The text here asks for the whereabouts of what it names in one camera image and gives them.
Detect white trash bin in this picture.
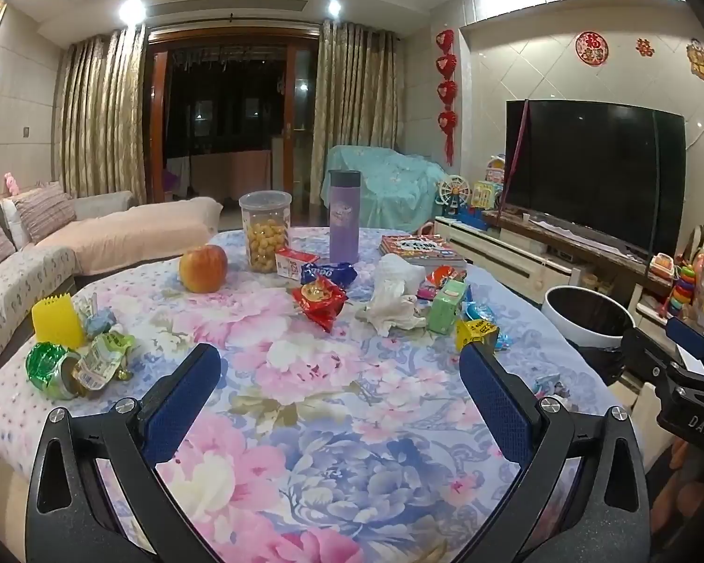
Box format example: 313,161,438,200
541,285,638,354

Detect green carton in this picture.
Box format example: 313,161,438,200
427,278,468,334

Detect round red wall sticker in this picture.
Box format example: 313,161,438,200
575,32,609,65

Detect ferris wheel toy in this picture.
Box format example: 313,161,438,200
437,175,473,218

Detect red snack wrapper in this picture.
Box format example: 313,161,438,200
292,278,350,332

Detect black television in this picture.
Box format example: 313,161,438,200
505,99,689,259

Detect small red white box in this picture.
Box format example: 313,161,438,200
275,248,321,278

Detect purple bottle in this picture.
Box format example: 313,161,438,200
327,169,361,264

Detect small blue white wrapper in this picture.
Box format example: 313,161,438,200
463,299,497,323

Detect pastel toy board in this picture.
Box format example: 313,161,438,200
472,181,502,209

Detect clear jar of yellow snacks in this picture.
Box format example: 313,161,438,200
238,190,293,274

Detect wooden glass sliding door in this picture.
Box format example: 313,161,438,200
146,26,321,206

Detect orange snack bag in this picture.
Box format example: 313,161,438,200
425,266,467,291

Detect white television cabinet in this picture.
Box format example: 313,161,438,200
434,211,704,353

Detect yellow plastic holder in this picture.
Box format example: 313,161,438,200
32,294,87,346

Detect beige curtain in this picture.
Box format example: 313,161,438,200
311,19,401,156
59,28,149,205

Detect blue snack wrapper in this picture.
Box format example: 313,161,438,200
300,261,358,288

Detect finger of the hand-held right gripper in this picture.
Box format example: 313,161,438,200
622,326,690,389
667,317,704,373

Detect crumpled bluish wrapper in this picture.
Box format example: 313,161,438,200
73,295,118,338

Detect blue white candy wrapper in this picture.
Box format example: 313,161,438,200
531,374,573,400

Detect red hanging decoration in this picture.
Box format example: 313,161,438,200
436,28,459,166

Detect pink sofa blanket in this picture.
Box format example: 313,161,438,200
35,196,224,276

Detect teal covered armchair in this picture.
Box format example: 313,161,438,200
327,145,450,229

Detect red apple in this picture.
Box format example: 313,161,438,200
179,244,229,294

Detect green white packet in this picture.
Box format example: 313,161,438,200
73,331,137,391

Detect ring stacker toy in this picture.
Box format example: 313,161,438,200
669,264,696,318

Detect yellow packet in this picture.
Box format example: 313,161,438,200
456,318,499,353

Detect white tissue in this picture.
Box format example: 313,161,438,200
357,298,428,337

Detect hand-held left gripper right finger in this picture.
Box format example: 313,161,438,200
454,340,651,563

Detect patterned sofa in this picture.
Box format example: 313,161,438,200
0,190,224,388

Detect colourful picture book stack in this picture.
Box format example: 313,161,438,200
379,235,468,266

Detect cream stool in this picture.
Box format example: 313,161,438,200
634,381,675,470

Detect green foil wrapper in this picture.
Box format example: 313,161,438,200
25,341,83,401

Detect person's right hand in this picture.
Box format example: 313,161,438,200
670,439,704,540

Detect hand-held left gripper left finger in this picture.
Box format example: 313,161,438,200
25,343,222,563

